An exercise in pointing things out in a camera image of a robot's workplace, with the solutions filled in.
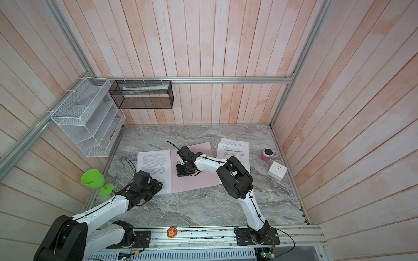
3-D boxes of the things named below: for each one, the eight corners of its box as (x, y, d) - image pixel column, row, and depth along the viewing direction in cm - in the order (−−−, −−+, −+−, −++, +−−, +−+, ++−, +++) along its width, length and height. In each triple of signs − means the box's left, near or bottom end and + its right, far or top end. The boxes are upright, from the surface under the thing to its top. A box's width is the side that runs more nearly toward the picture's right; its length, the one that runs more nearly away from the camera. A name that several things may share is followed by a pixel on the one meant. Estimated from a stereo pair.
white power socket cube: (266, 173, 97) (268, 170, 94) (272, 163, 101) (274, 160, 99) (280, 181, 94) (283, 178, 91) (285, 170, 98) (288, 167, 96)
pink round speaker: (262, 161, 102) (264, 156, 98) (260, 152, 106) (262, 148, 102) (272, 161, 102) (274, 156, 98) (269, 152, 106) (272, 148, 102)
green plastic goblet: (95, 196, 89) (77, 184, 76) (101, 183, 94) (85, 169, 81) (111, 196, 89) (95, 184, 76) (116, 183, 94) (102, 169, 81)
